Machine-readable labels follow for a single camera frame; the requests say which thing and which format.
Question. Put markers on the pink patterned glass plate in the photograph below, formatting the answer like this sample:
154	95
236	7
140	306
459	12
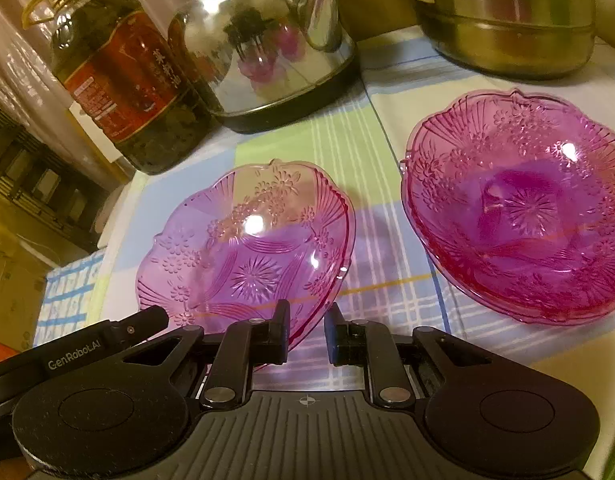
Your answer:
247	260
517	316
517	200

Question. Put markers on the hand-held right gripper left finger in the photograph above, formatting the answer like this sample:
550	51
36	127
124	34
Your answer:
280	330

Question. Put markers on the yellow plastic item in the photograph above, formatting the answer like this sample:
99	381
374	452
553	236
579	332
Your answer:
0	240

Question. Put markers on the black slatted rack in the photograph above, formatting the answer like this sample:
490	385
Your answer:
37	180

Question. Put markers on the checked tablecloth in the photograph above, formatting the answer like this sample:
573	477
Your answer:
372	170

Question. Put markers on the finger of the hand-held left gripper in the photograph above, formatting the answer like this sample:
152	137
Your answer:
137	327

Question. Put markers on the cooking oil bottle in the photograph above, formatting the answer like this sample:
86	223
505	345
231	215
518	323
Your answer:
122	75

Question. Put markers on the blue checked cloth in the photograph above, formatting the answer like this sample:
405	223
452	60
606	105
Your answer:
72	295

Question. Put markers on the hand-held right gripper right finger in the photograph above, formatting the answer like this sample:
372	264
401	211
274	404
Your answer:
330	335

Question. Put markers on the steel kettle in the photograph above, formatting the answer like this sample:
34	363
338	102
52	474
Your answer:
267	45

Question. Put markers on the steel steamer pot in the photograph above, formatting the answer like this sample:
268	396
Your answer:
507	25

